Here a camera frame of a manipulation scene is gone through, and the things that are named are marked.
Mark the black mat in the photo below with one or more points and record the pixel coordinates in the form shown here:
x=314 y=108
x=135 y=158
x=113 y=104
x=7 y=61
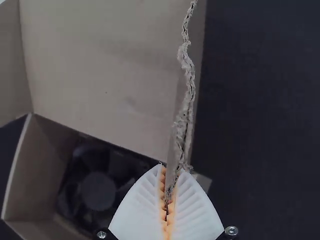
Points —
x=262 y=100

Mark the cardboard box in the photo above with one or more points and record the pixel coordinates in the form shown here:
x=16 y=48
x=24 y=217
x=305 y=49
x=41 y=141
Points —
x=100 y=62

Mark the black square fan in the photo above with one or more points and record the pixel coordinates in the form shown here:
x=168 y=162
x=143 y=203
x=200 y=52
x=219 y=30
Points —
x=95 y=185

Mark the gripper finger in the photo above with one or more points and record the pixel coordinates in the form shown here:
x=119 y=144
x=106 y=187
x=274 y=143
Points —
x=140 y=207
x=195 y=212

